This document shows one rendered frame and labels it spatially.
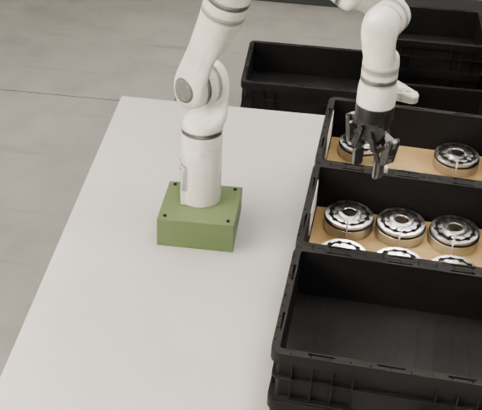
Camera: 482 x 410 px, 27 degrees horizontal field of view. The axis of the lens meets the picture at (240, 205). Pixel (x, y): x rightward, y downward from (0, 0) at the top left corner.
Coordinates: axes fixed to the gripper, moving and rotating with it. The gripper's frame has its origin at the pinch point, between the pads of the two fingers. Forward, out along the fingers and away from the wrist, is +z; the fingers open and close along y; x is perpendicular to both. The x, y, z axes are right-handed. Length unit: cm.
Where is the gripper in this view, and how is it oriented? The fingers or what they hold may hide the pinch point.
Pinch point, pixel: (367, 164)
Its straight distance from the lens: 205.0
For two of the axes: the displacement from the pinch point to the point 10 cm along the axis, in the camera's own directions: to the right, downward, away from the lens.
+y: 5.6, 4.9, -6.6
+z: -0.4, 8.2, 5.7
